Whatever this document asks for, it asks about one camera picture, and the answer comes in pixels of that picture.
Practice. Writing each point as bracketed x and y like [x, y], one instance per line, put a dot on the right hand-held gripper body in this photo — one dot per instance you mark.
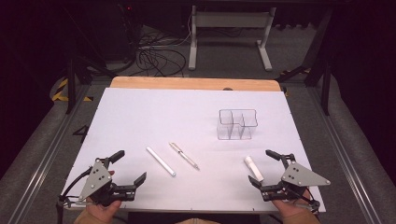
[299, 177]

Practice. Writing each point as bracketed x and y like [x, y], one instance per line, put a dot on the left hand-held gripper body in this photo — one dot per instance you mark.
[95, 180]

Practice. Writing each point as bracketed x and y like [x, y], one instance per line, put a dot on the white pen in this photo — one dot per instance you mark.
[161, 161]

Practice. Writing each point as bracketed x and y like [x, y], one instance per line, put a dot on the clear plastic desk organizer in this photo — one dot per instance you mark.
[236, 124]

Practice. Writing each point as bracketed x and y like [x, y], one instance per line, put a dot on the silver pen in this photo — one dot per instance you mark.
[184, 156]

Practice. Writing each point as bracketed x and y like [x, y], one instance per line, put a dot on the person's left hand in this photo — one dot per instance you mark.
[102, 211]

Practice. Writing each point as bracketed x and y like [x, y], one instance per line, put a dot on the person's right hand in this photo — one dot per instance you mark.
[291, 208]

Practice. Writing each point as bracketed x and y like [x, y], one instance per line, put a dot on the short white tube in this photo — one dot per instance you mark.
[254, 169]

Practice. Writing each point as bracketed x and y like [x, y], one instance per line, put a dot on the white table mat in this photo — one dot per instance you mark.
[193, 124]

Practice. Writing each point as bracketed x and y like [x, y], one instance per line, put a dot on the yellow black hazard tape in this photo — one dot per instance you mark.
[60, 91]

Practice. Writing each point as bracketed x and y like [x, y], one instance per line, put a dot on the black metal stand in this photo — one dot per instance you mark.
[72, 81]
[323, 74]

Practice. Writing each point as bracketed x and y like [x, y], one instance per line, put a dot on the wooden table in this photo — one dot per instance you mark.
[193, 83]

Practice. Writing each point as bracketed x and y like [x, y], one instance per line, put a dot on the white metal stand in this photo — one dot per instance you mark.
[230, 19]

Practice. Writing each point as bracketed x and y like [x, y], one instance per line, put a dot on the aluminium rail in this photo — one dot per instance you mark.
[46, 158]
[345, 155]

